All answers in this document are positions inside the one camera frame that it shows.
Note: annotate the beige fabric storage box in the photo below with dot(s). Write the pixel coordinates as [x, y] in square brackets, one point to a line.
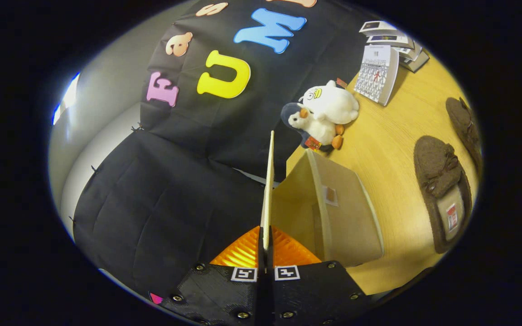
[342, 217]

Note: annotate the white duck plush toy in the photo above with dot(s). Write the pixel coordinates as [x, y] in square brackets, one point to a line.
[333, 104]

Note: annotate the thin white book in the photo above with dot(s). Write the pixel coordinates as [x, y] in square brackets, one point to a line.
[413, 52]

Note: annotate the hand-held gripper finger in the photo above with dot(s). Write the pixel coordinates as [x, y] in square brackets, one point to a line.
[260, 260]
[271, 260]

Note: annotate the grey patterned cover book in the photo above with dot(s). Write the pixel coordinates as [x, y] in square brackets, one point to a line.
[376, 74]

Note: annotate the white book blue cover picture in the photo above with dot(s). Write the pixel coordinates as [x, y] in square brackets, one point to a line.
[390, 40]

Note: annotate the brown fuzzy shoe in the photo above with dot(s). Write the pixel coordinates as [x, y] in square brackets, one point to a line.
[462, 122]
[437, 167]

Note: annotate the penguin plush toy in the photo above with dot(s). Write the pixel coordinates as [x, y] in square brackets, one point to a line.
[320, 129]

